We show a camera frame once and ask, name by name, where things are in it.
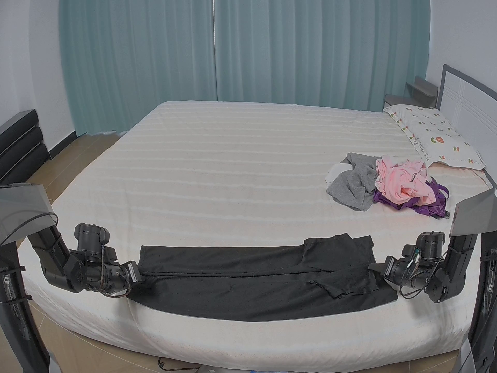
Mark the white garment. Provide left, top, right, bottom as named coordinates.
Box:
left=325, top=163, right=352, bottom=185

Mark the pink garment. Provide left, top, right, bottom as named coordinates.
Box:
left=375, top=155, right=437, bottom=207

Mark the purple garment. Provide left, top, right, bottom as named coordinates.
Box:
left=373, top=179, right=451, bottom=220

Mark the grey bedside table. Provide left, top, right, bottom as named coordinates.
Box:
left=384, top=75, right=438, bottom=110

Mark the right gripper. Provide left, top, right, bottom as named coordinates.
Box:
left=382, top=256, right=415, bottom=290

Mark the blue-green curtain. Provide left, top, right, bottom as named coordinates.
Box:
left=213, top=0, right=431, bottom=112
left=59, top=0, right=217, bottom=136

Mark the black T-shirt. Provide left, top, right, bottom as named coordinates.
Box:
left=126, top=233, right=398, bottom=322

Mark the bed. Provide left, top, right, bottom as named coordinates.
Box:
left=17, top=64, right=497, bottom=364

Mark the white printed pillow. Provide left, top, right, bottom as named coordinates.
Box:
left=382, top=103, right=487, bottom=170

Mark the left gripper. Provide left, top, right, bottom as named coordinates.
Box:
left=114, top=261, right=143, bottom=297

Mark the grey garment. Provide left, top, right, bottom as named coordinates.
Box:
left=325, top=152, right=383, bottom=211

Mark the black chest of drawers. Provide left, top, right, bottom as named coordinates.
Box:
left=0, top=109, right=51, bottom=187

